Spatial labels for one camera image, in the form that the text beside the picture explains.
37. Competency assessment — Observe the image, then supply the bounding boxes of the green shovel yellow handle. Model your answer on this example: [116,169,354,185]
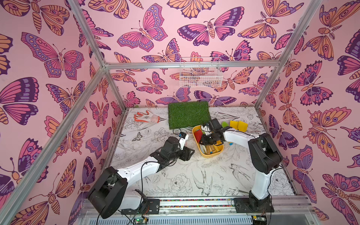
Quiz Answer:
[221,121,229,128]

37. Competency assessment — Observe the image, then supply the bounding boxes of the yellow plastic storage box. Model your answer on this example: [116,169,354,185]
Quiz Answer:
[192,125,224,158]

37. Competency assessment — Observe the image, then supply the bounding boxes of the red shovel wooden handle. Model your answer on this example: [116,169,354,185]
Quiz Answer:
[194,129,203,143]

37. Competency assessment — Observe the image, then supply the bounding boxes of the yellow shovel wooden handle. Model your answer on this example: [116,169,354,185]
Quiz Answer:
[229,121,239,130]

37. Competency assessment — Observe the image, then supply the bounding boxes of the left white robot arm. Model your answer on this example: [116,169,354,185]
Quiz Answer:
[87,132,195,219]

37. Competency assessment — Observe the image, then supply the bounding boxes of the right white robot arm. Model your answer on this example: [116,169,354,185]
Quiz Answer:
[200,129,283,213]

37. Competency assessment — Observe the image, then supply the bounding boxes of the green artificial grass mat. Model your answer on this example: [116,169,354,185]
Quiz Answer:
[168,101,211,129]

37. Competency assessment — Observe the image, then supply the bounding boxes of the red white gardening glove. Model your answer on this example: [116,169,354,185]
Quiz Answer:
[134,110,166,123]

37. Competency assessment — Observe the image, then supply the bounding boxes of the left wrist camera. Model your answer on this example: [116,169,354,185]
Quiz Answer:
[178,132,188,151]

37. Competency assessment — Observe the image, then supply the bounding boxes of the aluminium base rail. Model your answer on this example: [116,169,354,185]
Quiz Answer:
[77,196,321,225]

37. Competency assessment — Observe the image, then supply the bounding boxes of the white wire basket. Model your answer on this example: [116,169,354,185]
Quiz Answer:
[179,61,223,88]

